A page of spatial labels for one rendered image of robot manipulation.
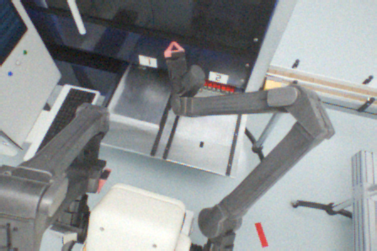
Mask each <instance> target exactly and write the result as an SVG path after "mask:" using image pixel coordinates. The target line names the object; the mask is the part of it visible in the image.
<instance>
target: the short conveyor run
mask: <svg viewBox="0 0 377 251"><path fill-rule="evenodd" d="M299 62H300V60H299V59H296V60H295V62H294V64H293V66H292V67H291V68H290V67H283V66H278V65H275V64H270V66H269V67H268V70H267V73H266V74H265V76H269V77H275V78H277V79H282V86H281V88H283V87H285V86H287V85H289V84H299V85H300V86H303V87H305V88H308V89H312V90H313V91H315V92H316V93H317V94H318V96H319V98H321V101H322V103H323V104H324V107H325V108H327V109H334V110H336V111H342V112H343V113H349V114H351V115H358V116H363V117H365V118H370V119H373V120H377V88H376V87H374V86H369V83H370V82H371V80H372V79H373V78H374V76H369V79H367V78H366V79H365V80H364V82H363V83H362V84H361V83H354V82H351V81H346V80H343V79H338V78H335V77H328V76H323V75H321V74H315V73H313V72H306V71H301V70H298V69H296V68H297V67H298V66H299Z"/></svg>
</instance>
